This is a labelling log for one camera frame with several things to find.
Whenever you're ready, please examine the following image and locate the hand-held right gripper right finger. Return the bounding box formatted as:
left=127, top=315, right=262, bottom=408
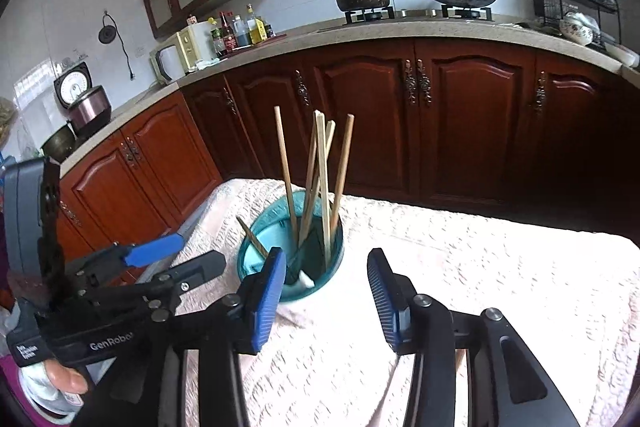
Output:
left=366, top=248, right=582, bottom=427

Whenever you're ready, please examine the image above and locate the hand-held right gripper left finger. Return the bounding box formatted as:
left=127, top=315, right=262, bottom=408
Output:
left=75, top=247, right=287, bottom=427

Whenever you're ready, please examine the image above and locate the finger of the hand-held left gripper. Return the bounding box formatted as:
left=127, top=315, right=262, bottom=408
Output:
left=66, top=233, right=186, bottom=289
left=81, top=250, right=227, bottom=324

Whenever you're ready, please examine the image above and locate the wooden chopstick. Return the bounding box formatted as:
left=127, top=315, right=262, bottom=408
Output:
left=302, top=111, right=321, bottom=228
left=314, top=110, right=332, bottom=267
left=298, top=120, right=337, bottom=253
left=273, top=106, right=300, bottom=249
left=236, top=216, right=270, bottom=259
left=329, top=114, right=355, bottom=253

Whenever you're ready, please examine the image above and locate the person's left hand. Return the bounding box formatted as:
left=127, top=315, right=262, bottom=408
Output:
left=20, top=357, right=91, bottom=415

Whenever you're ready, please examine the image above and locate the brass pot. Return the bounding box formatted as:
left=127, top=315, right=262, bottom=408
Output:
left=40, top=124, right=77, bottom=163

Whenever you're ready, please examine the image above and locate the white quilted cloth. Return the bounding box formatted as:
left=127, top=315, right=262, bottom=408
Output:
left=170, top=177, right=640, bottom=427

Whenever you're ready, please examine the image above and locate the metallic rice cooker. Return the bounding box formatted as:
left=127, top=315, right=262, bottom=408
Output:
left=67, top=85, right=112, bottom=138

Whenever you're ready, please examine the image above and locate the dial kitchen scale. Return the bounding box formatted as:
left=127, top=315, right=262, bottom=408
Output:
left=54, top=61, right=96, bottom=110

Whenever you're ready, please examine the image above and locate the cream microwave oven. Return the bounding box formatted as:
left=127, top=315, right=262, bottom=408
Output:
left=150, top=24, right=215, bottom=86

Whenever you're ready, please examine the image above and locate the wooden base cabinet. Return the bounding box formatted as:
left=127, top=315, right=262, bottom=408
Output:
left=57, top=34, right=640, bottom=268

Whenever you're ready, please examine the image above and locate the red label sauce bottle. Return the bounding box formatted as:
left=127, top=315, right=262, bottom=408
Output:
left=220, top=11, right=239, bottom=52

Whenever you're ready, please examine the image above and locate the yellow oil bottle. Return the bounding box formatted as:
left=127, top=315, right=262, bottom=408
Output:
left=245, top=5, right=266, bottom=44

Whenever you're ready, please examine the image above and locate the gas stove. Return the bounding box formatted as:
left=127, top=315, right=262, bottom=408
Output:
left=342, top=6, right=496, bottom=26

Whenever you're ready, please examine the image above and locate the floral porcelain tureen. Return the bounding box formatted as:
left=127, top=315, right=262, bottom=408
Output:
left=559, top=12, right=599, bottom=47

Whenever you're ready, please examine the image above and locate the white bowl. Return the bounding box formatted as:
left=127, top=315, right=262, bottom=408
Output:
left=602, top=42, right=640, bottom=68

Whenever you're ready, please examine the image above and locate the black wall cable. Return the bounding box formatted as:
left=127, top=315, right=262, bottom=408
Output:
left=97, top=9, right=137, bottom=82

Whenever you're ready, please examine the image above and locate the black wire dish rack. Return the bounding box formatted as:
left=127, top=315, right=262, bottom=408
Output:
left=531, top=0, right=622, bottom=46

